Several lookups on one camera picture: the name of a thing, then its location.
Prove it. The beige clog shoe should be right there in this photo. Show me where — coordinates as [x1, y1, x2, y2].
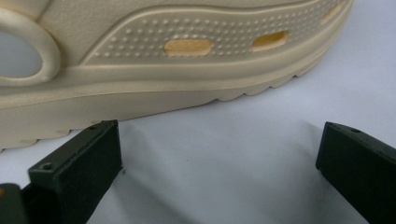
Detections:
[0, 0, 355, 153]

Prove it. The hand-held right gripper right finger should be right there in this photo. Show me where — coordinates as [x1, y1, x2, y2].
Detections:
[315, 121, 396, 224]

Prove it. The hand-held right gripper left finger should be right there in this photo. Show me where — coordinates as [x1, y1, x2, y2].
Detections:
[20, 119, 123, 224]

